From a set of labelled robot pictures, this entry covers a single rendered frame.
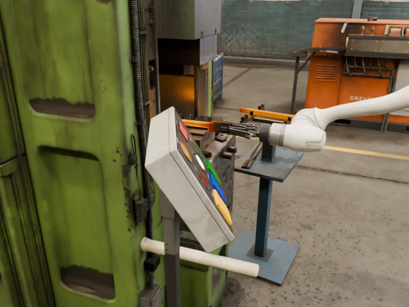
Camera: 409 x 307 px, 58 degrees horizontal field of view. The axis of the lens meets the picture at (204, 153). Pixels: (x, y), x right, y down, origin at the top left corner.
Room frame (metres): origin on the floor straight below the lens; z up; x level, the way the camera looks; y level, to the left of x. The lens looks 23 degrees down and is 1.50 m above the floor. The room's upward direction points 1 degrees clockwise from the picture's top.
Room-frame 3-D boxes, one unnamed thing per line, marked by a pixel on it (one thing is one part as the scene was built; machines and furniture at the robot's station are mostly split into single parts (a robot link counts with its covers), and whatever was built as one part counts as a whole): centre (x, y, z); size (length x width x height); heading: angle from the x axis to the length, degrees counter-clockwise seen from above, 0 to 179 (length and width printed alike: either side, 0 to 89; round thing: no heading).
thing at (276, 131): (1.38, -0.29, 1.00); 0.09 x 0.06 x 0.09; 161
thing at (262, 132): (1.40, -0.22, 1.00); 0.09 x 0.08 x 0.07; 71
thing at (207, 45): (1.52, 0.18, 1.32); 0.42 x 0.20 x 0.10; 71
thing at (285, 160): (1.89, -0.36, 0.66); 0.40 x 0.30 x 0.02; 151
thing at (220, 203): (0.81, -0.04, 1.01); 0.07 x 0.05 x 0.07; 6
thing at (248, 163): (2.04, -0.33, 0.67); 0.60 x 0.04 x 0.01; 159
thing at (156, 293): (1.15, 0.22, 0.36); 0.09 x 0.07 x 0.12; 161
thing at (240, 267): (1.09, 0.02, 0.62); 0.44 x 0.05 x 0.05; 71
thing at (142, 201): (1.14, 0.22, 0.80); 0.06 x 0.03 x 0.14; 161
